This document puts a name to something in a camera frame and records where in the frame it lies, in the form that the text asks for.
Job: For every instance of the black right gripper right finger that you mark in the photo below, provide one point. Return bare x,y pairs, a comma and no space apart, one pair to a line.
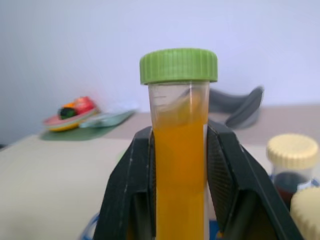
240,180

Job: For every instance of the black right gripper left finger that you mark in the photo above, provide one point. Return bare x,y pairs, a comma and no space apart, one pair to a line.
122,190

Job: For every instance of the blue test tube rack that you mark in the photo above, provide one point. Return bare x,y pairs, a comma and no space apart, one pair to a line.
86,231

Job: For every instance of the stack of colourful plates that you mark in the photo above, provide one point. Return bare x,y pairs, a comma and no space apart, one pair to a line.
66,123

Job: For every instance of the red and orange toy food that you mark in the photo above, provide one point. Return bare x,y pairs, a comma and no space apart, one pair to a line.
76,106

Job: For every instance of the cream-capped dark red test tube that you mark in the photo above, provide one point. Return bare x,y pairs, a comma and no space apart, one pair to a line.
291,160

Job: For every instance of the green-capped yellow liquid test tube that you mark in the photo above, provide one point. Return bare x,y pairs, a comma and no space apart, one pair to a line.
178,140

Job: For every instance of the grey curved object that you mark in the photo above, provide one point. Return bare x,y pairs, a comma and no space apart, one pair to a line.
240,107

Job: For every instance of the green mat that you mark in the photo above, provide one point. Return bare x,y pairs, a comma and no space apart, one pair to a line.
75,133

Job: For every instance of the clear plastic bag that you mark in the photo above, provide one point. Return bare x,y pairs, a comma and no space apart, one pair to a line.
107,118

